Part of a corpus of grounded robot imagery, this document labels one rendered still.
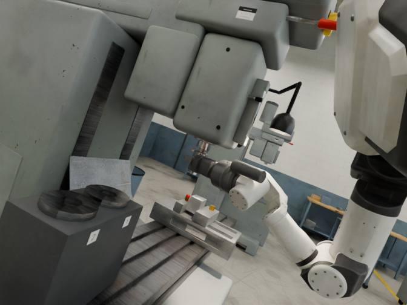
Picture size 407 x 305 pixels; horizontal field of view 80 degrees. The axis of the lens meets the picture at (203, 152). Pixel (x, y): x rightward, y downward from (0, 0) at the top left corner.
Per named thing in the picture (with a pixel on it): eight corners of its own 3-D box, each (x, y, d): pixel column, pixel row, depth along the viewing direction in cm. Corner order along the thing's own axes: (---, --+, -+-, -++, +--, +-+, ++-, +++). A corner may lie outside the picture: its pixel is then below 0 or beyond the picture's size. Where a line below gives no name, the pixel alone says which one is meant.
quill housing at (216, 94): (236, 152, 88) (270, 69, 86) (221, 147, 69) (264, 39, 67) (191, 135, 95) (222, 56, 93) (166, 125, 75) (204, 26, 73)
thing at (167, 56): (196, 128, 96) (220, 66, 95) (167, 115, 73) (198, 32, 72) (158, 114, 103) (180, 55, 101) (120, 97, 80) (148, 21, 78)
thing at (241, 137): (245, 146, 79) (270, 85, 77) (243, 145, 75) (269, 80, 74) (234, 142, 80) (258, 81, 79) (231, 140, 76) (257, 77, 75)
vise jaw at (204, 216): (216, 219, 104) (219, 211, 103) (205, 227, 90) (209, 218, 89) (203, 213, 106) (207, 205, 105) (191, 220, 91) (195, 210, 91)
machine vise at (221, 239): (235, 248, 100) (245, 224, 100) (227, 261, 86) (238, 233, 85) (166, 210, 112) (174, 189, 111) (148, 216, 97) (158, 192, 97)
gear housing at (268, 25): (280, 73, 87) (291, 46, 86) (275, 38, 64) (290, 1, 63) (199, 52, 98) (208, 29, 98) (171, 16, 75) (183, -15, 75)
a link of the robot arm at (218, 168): (219, 155, 84) (247, 167, 76) (209, 181, 85) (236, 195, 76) (195, 147, 75) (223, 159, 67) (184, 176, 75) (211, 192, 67)
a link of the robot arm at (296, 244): (272, 219, 70) (318, 279, 65) (260, 235, 61) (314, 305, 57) (302, 200, 64) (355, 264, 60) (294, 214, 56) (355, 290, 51)
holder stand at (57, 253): (115, 281, 55) (146, 200, 54) (24, 357, 34) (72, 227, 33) (74, 256, 58) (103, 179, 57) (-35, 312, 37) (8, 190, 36)
